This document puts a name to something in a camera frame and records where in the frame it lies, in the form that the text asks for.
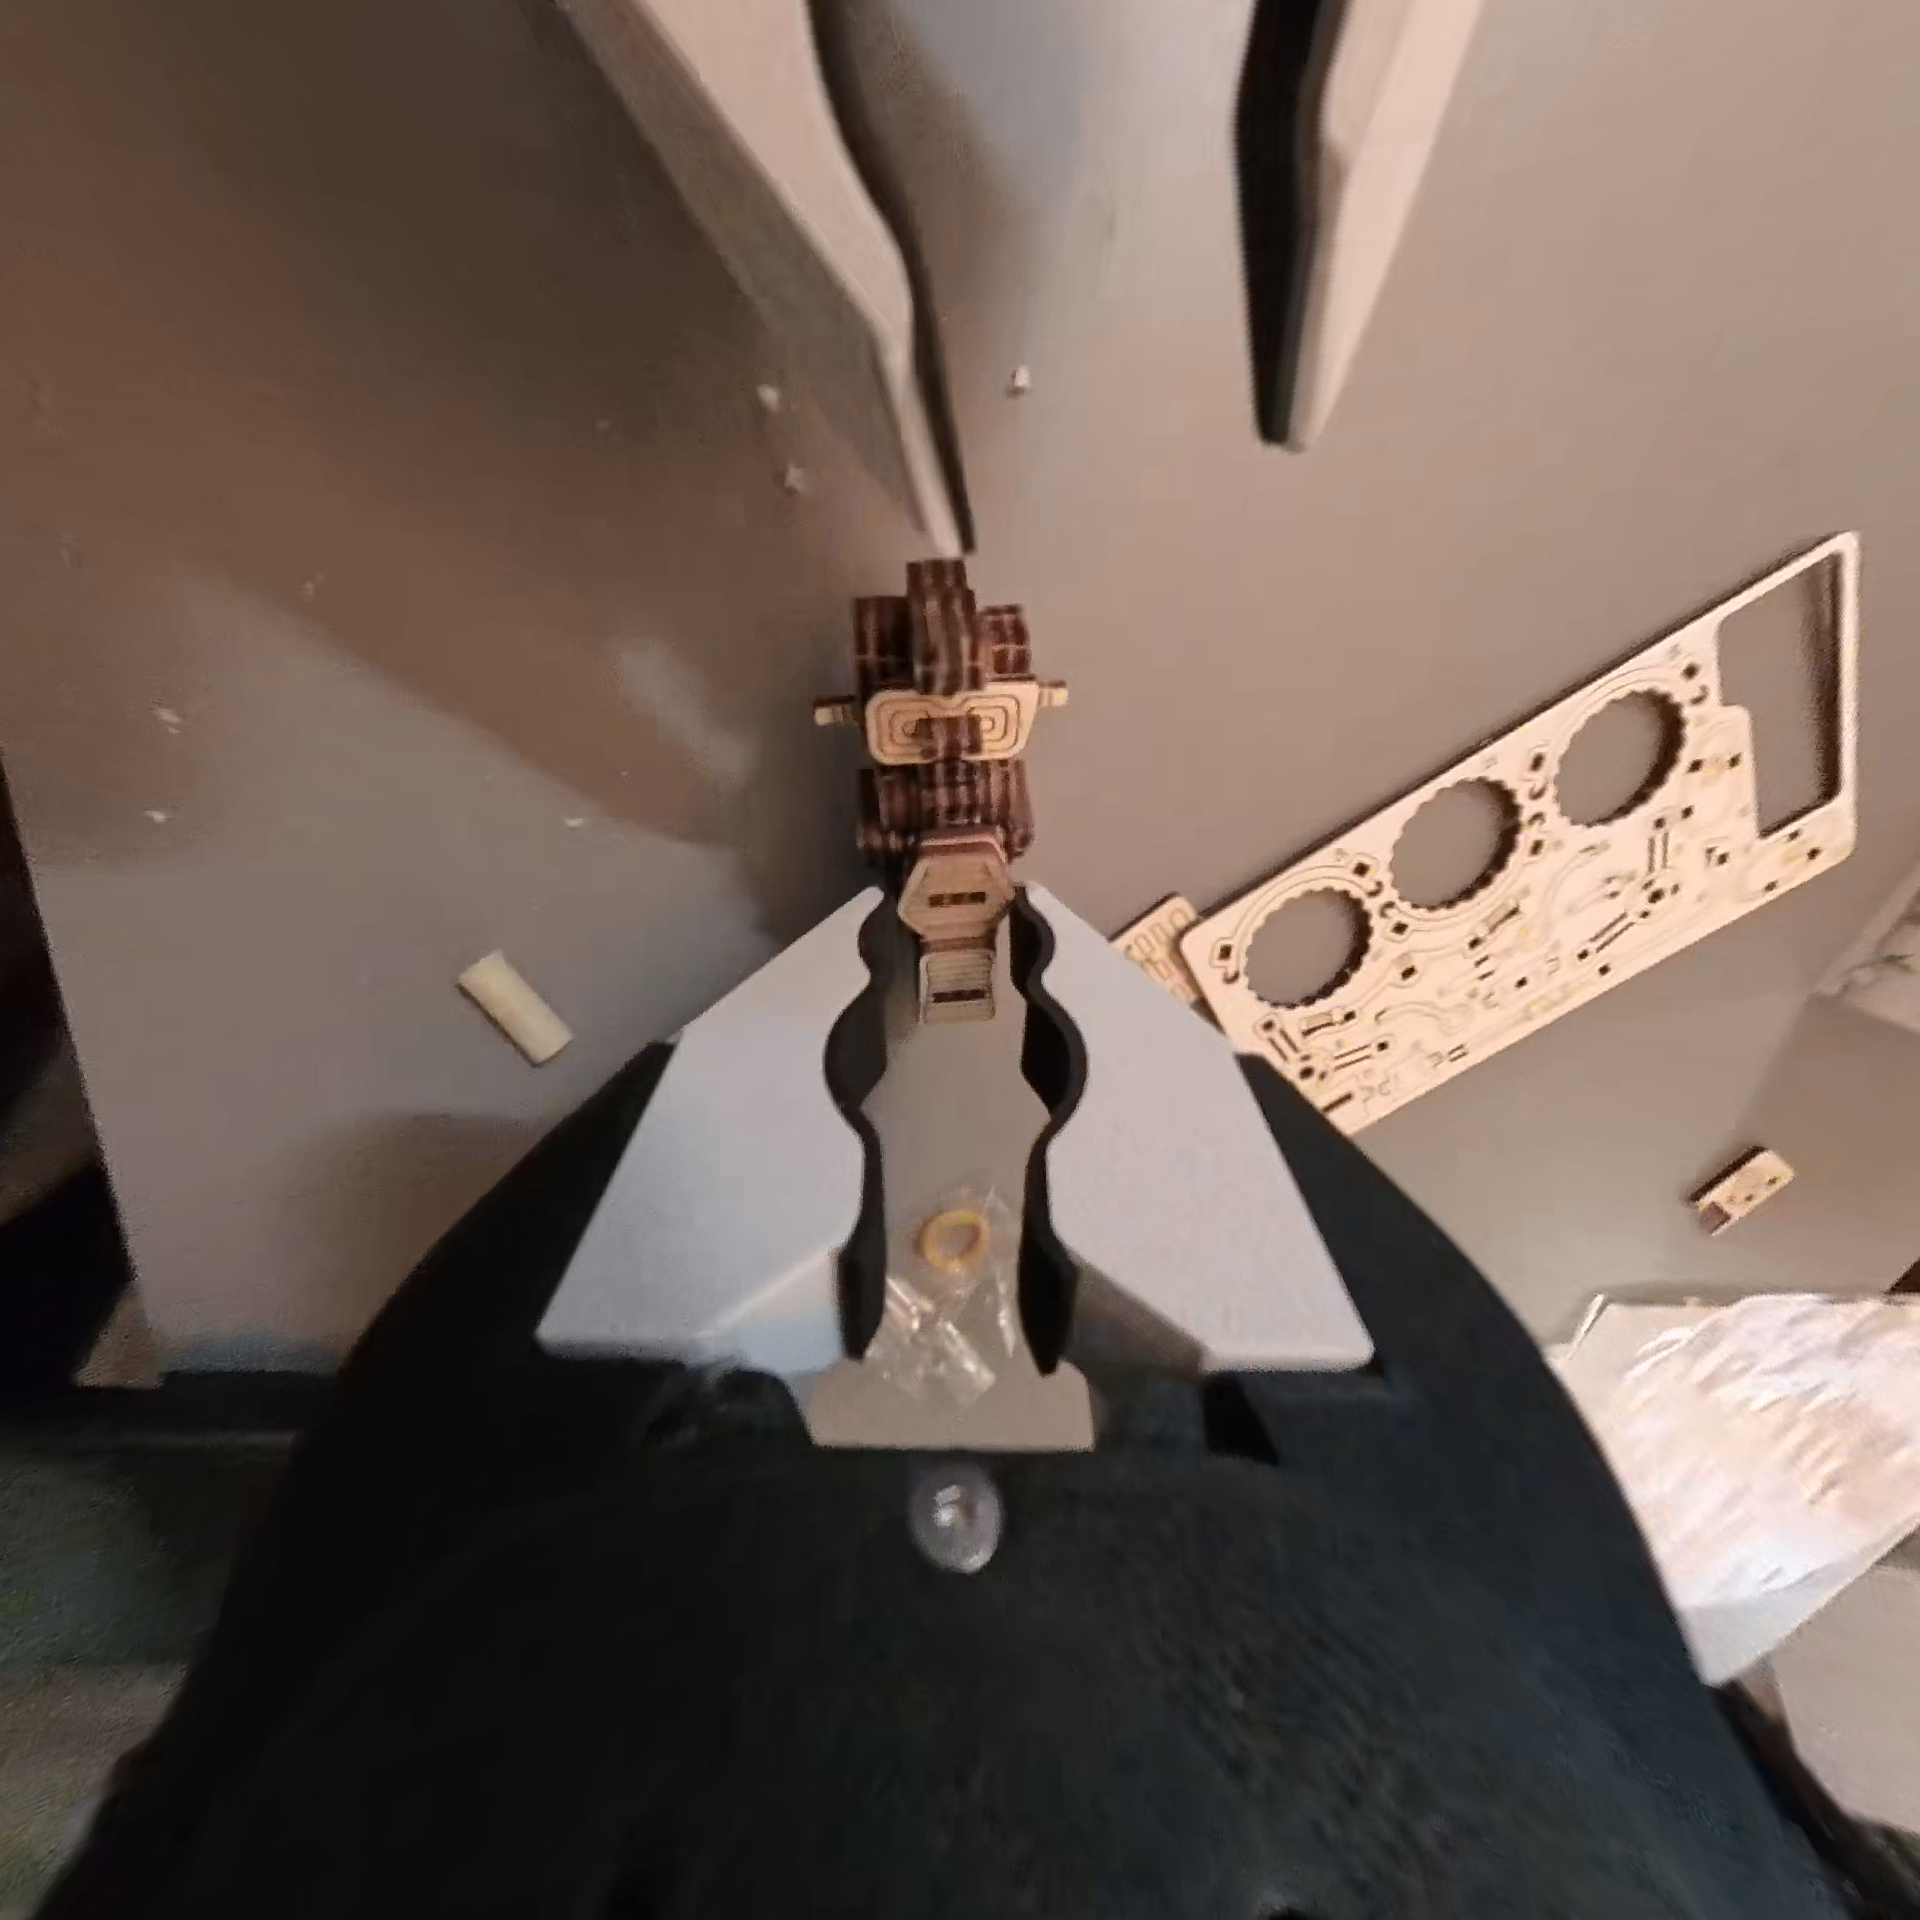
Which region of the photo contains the assembled wooden puzzle model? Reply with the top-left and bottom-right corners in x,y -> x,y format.
814,558 -> 1069,1028

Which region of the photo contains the small wooden slotted sheet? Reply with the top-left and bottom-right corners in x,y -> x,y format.
1110,895 -> 1204,1004

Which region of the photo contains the small wooden puzzle piece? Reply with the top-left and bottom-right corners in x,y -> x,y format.
1690,1147 -> 1796,1235

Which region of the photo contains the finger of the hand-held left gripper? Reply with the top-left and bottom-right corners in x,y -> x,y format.
554,0 -> 981,552
1231,0 -> 1488,447

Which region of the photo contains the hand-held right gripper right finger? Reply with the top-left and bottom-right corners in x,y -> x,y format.
1013,884 -> 1376,1448

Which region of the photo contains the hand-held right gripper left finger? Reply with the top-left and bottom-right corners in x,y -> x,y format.
534,884 -> 888,1448

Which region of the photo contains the grey desk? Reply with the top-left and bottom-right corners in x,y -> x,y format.
0,0 -> 1920,1800

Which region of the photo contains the small white cylinder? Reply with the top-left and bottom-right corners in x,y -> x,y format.
456,948 -> 576,1070

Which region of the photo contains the small clear plastic bag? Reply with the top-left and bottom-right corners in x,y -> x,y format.
878,1183 -> 1009,1404

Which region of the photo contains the crumpled white plastic wrapper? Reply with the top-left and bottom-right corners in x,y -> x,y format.
1552,1288 -> 1920,1690

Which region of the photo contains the wooden sheet with round holes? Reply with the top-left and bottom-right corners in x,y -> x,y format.
1180,532 -> 1863,1134

